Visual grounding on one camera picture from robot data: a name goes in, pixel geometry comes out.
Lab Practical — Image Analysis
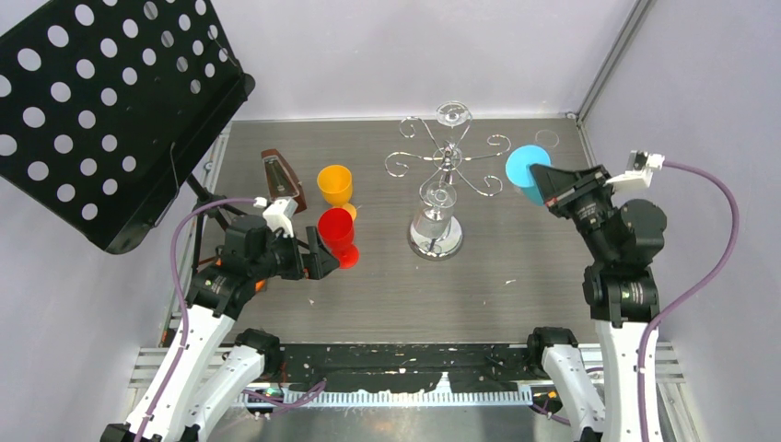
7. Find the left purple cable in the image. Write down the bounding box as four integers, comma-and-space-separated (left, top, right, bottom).
131, 196, 328, 442

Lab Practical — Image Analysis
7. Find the yellow wine glass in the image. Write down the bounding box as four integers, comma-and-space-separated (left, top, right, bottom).
317, 165, 357, 220

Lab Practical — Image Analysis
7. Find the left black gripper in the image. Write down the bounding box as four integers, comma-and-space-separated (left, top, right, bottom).
251, 225, 339, 281

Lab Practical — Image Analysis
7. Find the brown wooden metronome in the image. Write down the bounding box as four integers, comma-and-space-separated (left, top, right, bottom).
261, 149, 308, 214

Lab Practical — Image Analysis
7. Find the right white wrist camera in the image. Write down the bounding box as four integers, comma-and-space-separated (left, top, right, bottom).
606, 151, 665, 192

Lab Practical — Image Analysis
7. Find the black perforated music stand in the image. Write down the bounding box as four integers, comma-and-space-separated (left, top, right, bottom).
1, 1, 255, 255

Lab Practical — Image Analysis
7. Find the chrome wine glass rack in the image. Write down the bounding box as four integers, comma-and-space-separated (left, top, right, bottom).
383, 117, 512, 262

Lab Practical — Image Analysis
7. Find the clear wine glass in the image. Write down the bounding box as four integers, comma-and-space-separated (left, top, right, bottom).
534, 129, 560, 149
436, 100, 472, 147
411, 181, 457, 239

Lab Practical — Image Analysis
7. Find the red wine glass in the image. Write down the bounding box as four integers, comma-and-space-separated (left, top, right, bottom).
317, 207, 359, 269

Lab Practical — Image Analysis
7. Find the blue wine glass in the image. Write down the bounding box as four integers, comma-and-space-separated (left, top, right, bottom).
505, 145, 551, 206

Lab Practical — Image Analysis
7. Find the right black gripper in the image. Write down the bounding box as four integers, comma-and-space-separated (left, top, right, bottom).
529, 163, 616, 262

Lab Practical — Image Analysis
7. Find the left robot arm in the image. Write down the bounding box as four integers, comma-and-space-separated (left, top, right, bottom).
100, 215, 339, 441

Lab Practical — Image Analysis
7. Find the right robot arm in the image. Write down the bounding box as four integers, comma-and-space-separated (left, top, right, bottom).
525, 164, 667, 441

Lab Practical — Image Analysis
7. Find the clear wine glass back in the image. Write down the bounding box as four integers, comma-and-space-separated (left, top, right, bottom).
436, 100, 472, 147

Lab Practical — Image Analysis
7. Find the clear wine glass front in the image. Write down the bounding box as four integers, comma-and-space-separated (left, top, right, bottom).
411, 181, 457, 239

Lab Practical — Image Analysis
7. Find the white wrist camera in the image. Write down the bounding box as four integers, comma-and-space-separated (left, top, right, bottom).
262, 197, 298, 238
606, 151, 665, 192

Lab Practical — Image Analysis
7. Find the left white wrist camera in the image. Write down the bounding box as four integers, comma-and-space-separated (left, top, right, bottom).
262, 197, 298, 238

